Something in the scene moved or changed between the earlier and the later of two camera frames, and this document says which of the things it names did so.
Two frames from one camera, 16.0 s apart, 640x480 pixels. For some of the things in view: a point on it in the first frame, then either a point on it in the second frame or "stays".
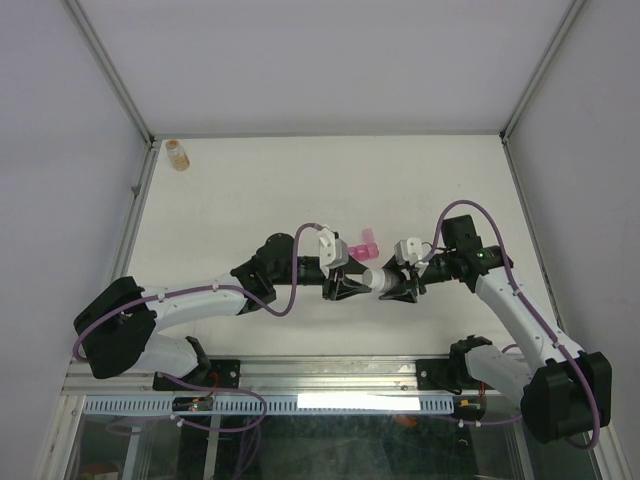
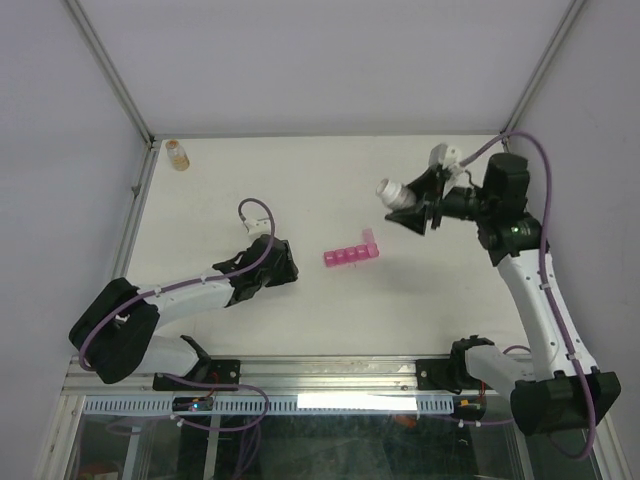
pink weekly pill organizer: [368, 248] stays
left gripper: [342, 287] to [287, 272]
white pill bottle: [380, 278] to [395, 195]
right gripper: [407, 294] to [429, 192]
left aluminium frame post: [95, 44] stays
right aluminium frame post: [571, 16] stays
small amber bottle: [177, 155] stays
